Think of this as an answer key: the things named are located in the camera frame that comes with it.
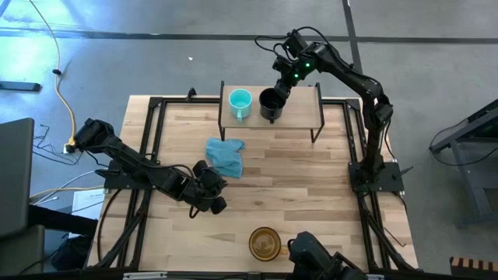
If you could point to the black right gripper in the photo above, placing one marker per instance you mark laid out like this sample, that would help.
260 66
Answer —
292 70

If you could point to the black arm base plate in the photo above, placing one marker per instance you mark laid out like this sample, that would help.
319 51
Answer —
116 183
393 183

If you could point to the black beam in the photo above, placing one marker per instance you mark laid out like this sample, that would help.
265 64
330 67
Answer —
62 219

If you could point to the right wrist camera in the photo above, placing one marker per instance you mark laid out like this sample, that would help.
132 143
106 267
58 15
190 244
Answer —
296 43

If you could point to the black flat floor bar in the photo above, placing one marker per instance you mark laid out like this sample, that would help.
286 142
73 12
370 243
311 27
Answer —
19 86

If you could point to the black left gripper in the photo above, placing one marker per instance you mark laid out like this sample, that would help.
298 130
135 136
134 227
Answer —
208 186

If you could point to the black bag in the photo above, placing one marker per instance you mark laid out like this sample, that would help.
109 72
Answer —
72 253

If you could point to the large amber glass mug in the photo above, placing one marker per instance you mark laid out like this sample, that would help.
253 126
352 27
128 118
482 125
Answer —
264 244

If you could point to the silver metal bracket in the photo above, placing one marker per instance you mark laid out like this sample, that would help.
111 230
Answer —
375 277
144 276

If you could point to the black bulky object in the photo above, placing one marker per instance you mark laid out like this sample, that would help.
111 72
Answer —
311 253

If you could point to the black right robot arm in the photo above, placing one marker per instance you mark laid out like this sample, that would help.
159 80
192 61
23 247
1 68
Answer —
350 76

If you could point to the wooden shelf with black frame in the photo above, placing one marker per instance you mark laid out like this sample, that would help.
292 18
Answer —
305 113

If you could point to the black mug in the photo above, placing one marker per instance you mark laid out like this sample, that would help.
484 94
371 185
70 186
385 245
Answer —
268 110

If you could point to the striped orange black object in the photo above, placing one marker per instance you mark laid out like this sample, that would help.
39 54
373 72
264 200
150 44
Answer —
472 265

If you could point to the white paper sheet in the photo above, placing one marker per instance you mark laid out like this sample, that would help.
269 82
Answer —
87 204

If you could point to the small teal mug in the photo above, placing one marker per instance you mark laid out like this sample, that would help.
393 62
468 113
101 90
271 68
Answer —
240 102

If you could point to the black clamp knob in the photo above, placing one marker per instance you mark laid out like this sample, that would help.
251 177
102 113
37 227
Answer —
191 93

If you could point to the dark grey panel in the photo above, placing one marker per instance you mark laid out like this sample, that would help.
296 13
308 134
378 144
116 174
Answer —
15 175

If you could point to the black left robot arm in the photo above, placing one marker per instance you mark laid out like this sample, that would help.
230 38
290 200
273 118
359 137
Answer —
132 165

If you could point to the blue cloth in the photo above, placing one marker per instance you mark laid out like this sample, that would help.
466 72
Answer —
225 155

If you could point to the grey metal table frame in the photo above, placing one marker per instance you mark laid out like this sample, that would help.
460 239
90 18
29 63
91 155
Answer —
468 183

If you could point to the black aluminium table frame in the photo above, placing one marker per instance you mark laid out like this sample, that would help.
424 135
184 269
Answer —
186 100

